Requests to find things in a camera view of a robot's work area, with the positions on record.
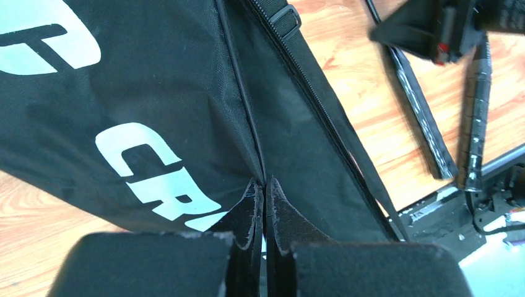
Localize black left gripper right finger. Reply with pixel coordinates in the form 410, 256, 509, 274
266, 178, 472, 296

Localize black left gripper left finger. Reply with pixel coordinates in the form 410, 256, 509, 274
49, 181, 264, 296

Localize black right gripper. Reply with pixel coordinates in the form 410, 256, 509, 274
369, 0, 524, 66

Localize black badminton racket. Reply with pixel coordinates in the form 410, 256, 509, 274
365, 1, 458, 179
456, 35, 492, 192

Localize black Crossway racket bag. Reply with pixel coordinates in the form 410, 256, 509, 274
1, 1, 407, 242

